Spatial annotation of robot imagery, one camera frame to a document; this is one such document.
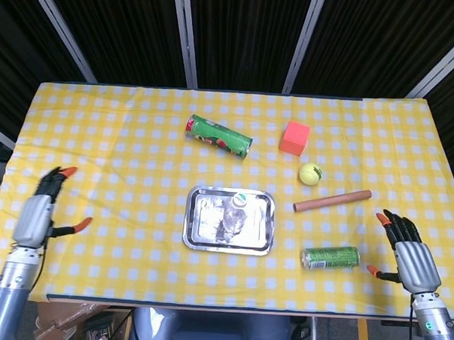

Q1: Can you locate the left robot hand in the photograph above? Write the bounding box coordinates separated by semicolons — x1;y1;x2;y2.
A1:
11;163;96;252

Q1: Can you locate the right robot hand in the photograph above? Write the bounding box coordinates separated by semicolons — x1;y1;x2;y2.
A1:
365;208;445;296

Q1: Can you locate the clear plastic bottle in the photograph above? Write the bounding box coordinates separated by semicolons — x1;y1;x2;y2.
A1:
215;191;250;242

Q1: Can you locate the rectangular metal tray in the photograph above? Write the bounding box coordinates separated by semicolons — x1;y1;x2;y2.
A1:
181;184;278;258

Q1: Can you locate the green drink can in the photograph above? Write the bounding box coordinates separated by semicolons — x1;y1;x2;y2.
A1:
299;244;361;274

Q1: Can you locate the yellow white checkered tablecloth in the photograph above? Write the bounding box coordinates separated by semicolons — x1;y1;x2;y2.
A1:
0;79;454;320

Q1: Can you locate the wooden rolling pin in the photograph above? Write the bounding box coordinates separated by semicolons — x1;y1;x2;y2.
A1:
292;186;373;216

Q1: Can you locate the yellow tennis ball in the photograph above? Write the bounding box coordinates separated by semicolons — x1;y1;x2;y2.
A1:
298;162;324;187

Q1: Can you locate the orange foam cube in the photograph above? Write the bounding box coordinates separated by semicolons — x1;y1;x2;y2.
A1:
278;120;312;158

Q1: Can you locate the green chip canister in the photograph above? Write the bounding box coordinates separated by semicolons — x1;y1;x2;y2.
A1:
183;114;255;162

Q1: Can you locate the grey robot torso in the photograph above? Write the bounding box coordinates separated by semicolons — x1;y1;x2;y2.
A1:
131;305;293;340

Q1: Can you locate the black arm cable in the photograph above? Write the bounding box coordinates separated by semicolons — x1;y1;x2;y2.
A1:
407;294;420;340

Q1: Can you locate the grey metal partition post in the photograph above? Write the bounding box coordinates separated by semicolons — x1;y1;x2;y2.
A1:
21;0;102;83
168;0;203;90
282;0;328;95
405;25;454;101
0;122;17;150

